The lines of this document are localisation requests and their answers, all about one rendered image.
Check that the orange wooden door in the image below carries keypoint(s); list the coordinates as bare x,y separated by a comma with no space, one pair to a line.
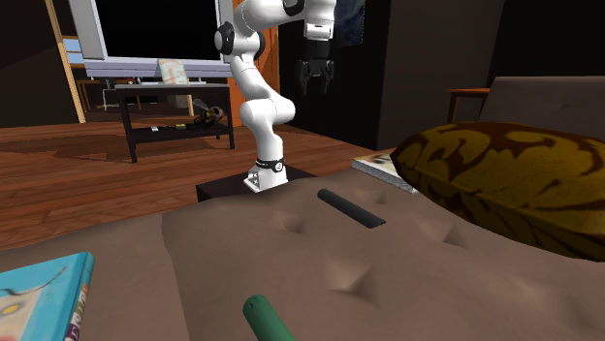
270,61

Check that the brown tufted sofa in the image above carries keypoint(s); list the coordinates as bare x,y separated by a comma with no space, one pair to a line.
293,278

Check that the green cylinder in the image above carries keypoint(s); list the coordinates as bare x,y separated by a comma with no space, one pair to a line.
267,321

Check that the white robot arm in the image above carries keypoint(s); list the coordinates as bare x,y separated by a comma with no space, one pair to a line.
260,113

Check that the black marker pen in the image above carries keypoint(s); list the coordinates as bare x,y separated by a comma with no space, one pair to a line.
350,208

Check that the black television table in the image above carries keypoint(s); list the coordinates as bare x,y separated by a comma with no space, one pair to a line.
160,134

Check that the grey framed television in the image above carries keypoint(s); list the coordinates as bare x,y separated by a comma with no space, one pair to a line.
156,33

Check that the light wooden ladder shelf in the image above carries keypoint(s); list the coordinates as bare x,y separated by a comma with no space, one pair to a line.
66,66

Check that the light blue book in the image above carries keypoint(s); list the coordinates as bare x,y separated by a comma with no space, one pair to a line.
42,302

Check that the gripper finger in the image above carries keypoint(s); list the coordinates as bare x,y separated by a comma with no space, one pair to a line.
328,75
303,75

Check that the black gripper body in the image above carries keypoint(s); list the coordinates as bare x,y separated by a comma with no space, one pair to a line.
317,51

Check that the dark wall picture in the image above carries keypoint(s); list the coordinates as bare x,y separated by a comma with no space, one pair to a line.
350,21

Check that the yellow brown patterned cushion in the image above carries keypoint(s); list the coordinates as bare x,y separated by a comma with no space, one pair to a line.
510,184

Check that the pale thick book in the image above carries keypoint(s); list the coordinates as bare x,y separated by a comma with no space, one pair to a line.
378,171

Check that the brown wooden side table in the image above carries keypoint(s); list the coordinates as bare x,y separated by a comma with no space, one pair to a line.
461,92

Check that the dark robot stand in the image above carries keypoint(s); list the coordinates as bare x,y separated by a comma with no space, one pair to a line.
222,188

